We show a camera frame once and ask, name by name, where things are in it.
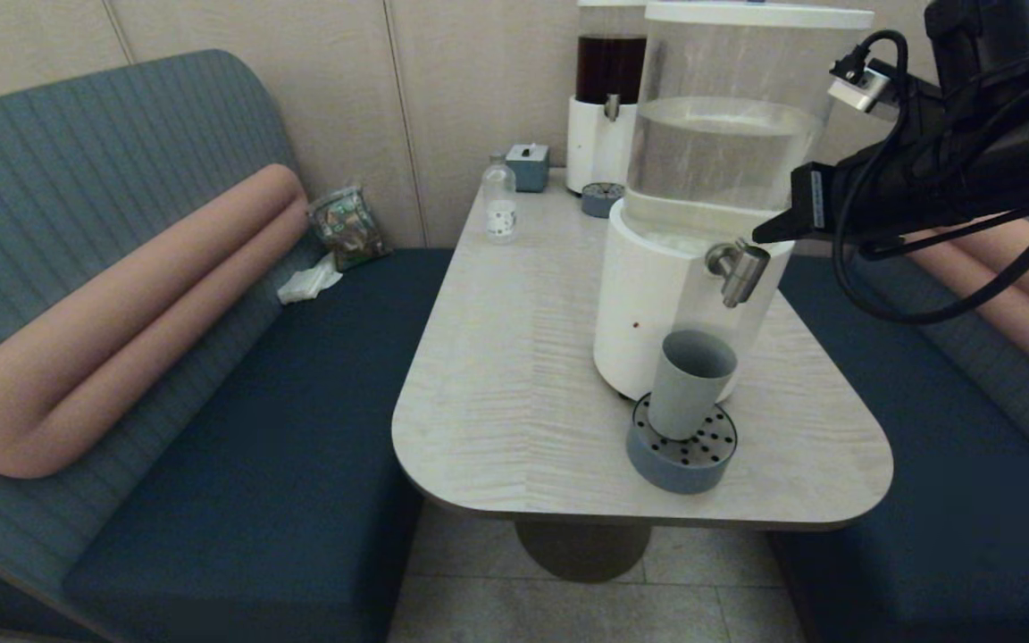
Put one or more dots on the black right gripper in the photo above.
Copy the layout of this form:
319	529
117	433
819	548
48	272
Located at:
863	192

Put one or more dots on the white clear water dispenser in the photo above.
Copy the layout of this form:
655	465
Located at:
657	304

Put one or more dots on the grey plastic cup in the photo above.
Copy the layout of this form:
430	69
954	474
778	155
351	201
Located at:
691	393

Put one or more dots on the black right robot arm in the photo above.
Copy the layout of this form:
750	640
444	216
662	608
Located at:
997	152

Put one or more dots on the small blue drip tray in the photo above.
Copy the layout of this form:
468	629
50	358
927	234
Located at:
602	201

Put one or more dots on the white dark drink dispenser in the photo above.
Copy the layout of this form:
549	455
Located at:
595	143

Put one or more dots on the grey-blue tissue box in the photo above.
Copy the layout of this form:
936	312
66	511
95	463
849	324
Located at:
528	167

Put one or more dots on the large blue perforated drip tray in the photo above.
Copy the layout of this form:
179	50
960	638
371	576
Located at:
681	469

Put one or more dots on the blue upholstered bench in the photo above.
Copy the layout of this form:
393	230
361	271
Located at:
925	446
300	402

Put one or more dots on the clear plastic bottle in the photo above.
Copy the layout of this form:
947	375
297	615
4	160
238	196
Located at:
499	210

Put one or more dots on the green snack bag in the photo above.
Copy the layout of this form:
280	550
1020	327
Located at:
349	228

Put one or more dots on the white folded napkin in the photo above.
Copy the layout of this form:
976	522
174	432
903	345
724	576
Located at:
307	284

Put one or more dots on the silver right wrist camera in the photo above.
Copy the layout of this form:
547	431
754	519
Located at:
863	89

